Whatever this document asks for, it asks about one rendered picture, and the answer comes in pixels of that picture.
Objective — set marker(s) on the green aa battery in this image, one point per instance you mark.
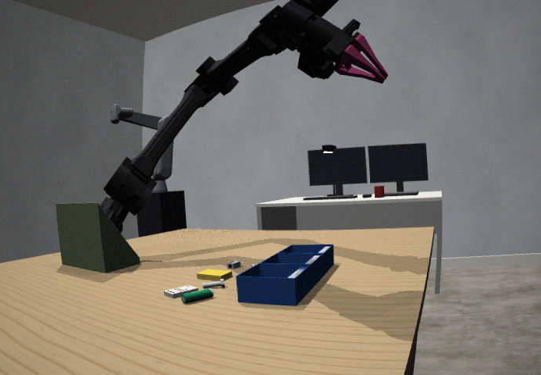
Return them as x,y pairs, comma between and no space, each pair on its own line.
197,295

